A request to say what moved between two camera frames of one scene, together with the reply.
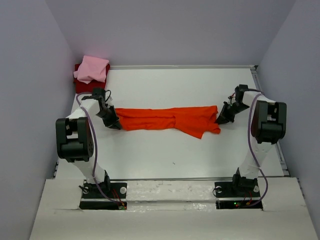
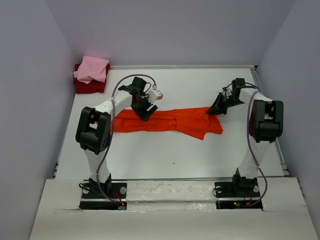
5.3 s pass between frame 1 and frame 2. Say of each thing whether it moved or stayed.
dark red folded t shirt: stayed
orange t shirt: stayed
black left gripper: moved
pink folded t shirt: stayed
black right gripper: moved
